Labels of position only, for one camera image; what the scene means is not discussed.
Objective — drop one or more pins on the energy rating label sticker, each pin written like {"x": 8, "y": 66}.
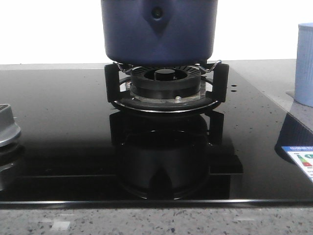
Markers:
{"x": 303, "y": 157}

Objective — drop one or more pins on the silver stove control knob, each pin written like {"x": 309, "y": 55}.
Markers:
{"x": 9, "y": 130}

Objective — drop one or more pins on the black pot support grate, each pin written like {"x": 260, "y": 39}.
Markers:
{"x": 214, "y": 79}

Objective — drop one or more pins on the black glass gas cooktop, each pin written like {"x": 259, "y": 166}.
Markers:
{"x": 77, "y": 151}

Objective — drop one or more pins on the dark blue cooking pot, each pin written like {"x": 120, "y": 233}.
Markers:
{"x": 159, "y": 32}

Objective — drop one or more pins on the light blue ribbed cup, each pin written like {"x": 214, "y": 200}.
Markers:
{"x": 304, "y": 65}

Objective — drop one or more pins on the black round gas burner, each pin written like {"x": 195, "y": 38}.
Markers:
{"x": 165, "y": 83}

